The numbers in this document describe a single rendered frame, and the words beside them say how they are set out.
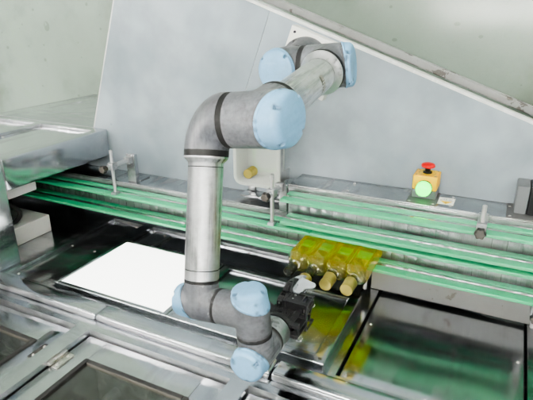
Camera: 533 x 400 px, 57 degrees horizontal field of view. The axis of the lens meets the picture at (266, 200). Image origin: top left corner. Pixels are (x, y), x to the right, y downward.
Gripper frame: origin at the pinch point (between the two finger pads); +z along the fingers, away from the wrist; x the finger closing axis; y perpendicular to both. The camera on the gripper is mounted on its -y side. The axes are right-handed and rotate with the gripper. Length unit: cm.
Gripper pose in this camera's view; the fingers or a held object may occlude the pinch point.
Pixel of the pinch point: (301, 284)
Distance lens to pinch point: 132.4
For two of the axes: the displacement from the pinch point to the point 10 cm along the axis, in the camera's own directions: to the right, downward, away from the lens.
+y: 9.0, 1.6, -4.1
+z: 4.4, -3.3, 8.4
